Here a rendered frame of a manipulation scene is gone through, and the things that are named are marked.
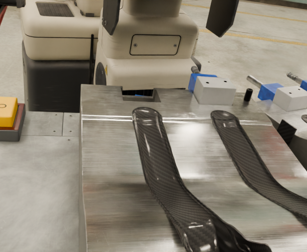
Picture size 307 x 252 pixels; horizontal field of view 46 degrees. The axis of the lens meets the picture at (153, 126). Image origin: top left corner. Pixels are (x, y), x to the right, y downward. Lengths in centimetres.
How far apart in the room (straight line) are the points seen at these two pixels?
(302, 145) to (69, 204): 35
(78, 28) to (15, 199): 69
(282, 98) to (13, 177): 45
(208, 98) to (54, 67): 67
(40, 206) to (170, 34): 54
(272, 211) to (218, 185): 8
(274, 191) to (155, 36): 54
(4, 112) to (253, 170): 35
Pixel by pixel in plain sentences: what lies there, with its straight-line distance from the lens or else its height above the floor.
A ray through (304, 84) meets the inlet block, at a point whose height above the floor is 86.
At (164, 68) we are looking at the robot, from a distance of 86.
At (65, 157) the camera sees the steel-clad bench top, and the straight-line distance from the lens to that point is 53.
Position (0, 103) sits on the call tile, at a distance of 59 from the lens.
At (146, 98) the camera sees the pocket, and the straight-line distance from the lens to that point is 55.
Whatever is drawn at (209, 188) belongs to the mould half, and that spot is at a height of 89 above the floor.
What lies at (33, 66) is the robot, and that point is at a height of 68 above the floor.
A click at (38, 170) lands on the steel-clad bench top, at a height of 80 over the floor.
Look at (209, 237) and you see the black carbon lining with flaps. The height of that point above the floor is 92.
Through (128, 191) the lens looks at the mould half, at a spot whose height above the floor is 89.
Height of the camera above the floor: 113
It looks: 32 degrees down
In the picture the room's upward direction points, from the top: 10 degrees clockwise
